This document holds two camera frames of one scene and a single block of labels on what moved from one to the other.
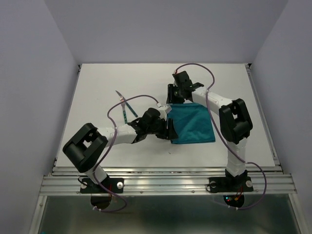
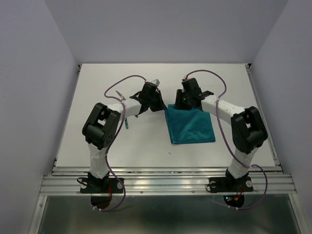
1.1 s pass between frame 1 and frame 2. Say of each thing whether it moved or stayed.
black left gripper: moved
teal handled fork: stayed
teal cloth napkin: stayed
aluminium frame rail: stayed
